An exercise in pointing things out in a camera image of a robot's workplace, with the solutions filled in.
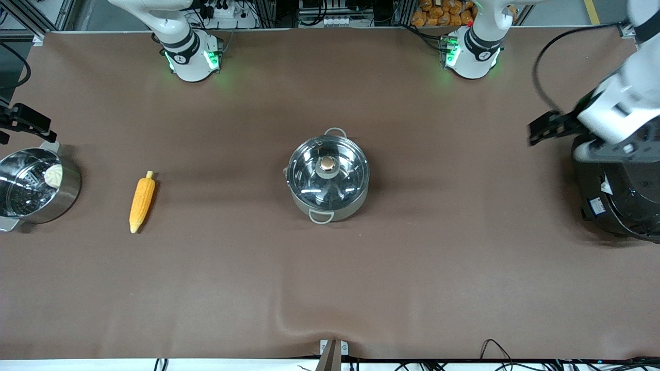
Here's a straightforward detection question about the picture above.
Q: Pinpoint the yellow corn cob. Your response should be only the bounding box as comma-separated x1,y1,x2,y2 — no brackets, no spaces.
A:
129,171,156,234

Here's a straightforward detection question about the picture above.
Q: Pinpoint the glass lid with gold knob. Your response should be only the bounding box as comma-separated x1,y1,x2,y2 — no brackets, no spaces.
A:
287,135,370,212

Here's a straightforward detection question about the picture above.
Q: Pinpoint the stainless steel steamer pot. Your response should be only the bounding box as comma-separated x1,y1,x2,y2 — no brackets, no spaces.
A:
0,143,82,232

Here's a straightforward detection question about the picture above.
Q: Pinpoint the grey-green cooking pot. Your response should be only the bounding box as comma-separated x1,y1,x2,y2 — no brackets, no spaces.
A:
283,127,371,225

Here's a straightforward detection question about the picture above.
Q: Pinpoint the black rice cooker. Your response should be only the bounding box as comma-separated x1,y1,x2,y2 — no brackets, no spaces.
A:
571,131,660,243

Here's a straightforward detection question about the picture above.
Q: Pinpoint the box of orange items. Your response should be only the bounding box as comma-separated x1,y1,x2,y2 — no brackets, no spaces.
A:
411,0,478,28

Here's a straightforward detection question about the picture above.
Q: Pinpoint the brown table cloth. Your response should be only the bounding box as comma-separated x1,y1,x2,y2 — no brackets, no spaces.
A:
0,28,660,361

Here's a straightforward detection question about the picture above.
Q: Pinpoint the white power strip with plugs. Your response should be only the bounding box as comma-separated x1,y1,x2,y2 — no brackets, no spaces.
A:
200,0,257,29

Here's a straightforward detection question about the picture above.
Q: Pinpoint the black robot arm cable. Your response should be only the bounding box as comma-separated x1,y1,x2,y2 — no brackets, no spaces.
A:
0,44,31,90
532,25,633,113

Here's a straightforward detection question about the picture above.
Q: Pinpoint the aluminium frame profile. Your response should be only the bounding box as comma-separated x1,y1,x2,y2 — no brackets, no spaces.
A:
0,0,78,44

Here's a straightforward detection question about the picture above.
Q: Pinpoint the thin black cable loop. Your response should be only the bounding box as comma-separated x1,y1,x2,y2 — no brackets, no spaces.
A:
480,339,514,361

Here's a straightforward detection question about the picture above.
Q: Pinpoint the metal table bracket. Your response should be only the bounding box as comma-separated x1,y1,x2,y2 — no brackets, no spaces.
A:
320,339,349,371

